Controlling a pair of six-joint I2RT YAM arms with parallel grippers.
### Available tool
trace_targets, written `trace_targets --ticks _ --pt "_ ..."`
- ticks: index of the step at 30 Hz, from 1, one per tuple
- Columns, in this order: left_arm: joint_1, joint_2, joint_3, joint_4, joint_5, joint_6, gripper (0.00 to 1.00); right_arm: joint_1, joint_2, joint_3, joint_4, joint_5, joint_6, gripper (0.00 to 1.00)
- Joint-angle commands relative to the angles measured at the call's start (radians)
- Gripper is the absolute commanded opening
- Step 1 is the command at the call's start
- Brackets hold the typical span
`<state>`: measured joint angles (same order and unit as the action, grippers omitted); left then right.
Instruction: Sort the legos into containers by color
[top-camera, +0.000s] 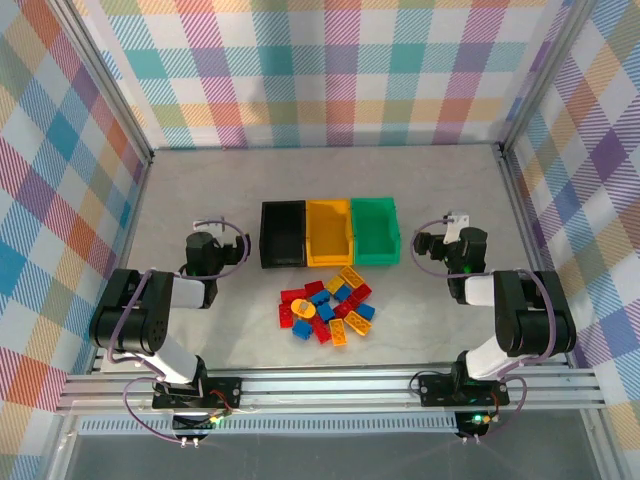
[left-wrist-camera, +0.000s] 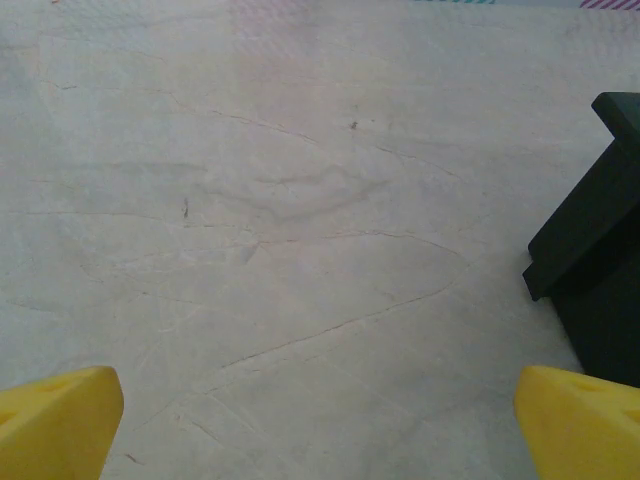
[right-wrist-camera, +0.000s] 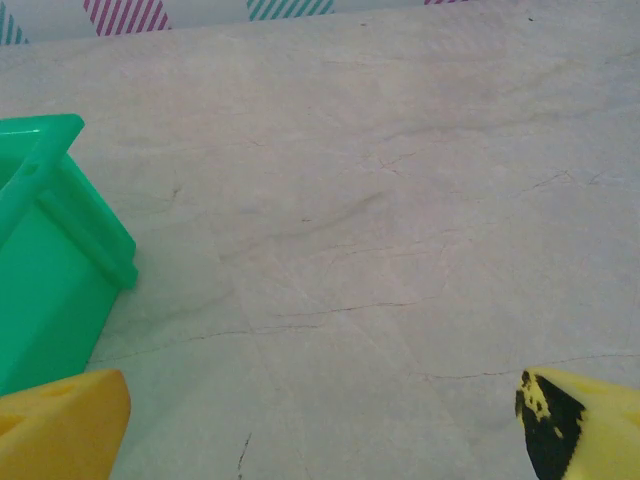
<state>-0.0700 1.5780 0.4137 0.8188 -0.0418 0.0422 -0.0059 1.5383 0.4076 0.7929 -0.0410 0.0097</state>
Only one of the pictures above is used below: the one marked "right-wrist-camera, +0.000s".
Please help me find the checked pastel backdrop panel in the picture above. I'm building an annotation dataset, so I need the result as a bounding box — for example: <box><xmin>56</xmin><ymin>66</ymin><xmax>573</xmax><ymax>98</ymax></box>
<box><xmin>0</xmin><ymin>0</ymin><xmax>640</xmax><ymax>46</ymax></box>

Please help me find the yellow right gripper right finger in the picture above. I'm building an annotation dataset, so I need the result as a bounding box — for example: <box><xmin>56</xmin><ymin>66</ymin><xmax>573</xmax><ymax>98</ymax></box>
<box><xmin>514</xmin><ymin>367</ymin><xmax>640</xmax><ymax>480</ymax></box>

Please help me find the green plastic bin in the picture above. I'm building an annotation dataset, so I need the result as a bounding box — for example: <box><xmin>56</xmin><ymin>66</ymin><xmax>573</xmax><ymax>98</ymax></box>
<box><xmin>0</xmin><ymin>113</ymin><xmax>139</xmax><ymax>399</ymax></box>

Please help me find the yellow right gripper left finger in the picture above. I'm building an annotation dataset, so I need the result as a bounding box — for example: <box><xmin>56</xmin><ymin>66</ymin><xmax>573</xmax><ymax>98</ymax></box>
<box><xmin>0</xmin><ymin>368</ymin><xmax>133</xmax><ymax>480</ymax></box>

